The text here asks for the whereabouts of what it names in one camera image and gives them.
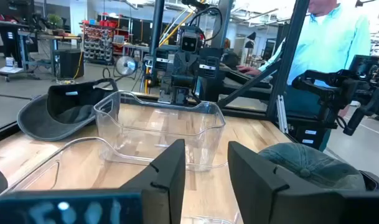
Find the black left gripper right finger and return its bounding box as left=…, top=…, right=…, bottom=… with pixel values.
left=228, top=141, right=379, bottom=224

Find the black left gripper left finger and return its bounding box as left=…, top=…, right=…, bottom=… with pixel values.
left=0, top=139, right=186, bottom=224

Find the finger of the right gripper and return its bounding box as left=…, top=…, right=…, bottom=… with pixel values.
left=158, top=76, right=175, bottom=105
left=175, top=85, right=193, bottom=105

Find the faded teal denim cap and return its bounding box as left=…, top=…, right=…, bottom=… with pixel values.
left=258, top=142, right=367, bottom=191

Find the clear plastic bin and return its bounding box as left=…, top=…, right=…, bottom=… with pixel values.
left=8, top=136, right=240, bottom=224
left=93, top=91, right=227, bottom=172

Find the round floor fan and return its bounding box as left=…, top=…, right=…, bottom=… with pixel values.
left=115, top=55, right=139, bottom=77

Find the person's hand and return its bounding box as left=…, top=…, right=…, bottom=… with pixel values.
left=237, top=64, right=262, bottom=77

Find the red parts bin shelf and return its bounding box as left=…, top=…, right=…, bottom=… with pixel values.
left=82, top=20, right=116, bottom=65

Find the black box cabinet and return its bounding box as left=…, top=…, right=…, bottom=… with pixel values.
left=53, top=49, right=85, bottom=80

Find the dark grey baseball cap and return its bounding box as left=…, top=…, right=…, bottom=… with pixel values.
left=17, top=78, right=119, bottom=142

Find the potted green plant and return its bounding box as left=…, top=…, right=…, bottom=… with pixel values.
left=47, top=13, right=64, bottom=30

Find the workbench with blue legs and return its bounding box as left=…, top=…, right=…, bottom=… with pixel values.
left=17, top=30, right=83, bottom=74

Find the person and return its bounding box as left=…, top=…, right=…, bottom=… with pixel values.
left=237, top=0, right=372, bottom=152

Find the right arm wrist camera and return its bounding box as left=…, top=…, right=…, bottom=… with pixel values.
left=179, top=27, right=203, bottom=54

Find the blue upright post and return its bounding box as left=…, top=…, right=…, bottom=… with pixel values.
left=149, top=0, right=166, bottom=86

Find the black diagonal frame strut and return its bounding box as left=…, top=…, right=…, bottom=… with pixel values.
left=217, top=58, right=283, bottom=110

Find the yellow cable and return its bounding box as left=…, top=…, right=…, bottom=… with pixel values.
left=72, top=51, right=84, bottom=80

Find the black upright frame post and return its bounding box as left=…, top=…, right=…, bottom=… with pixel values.
left=266, top=0, right=311, bottom=123

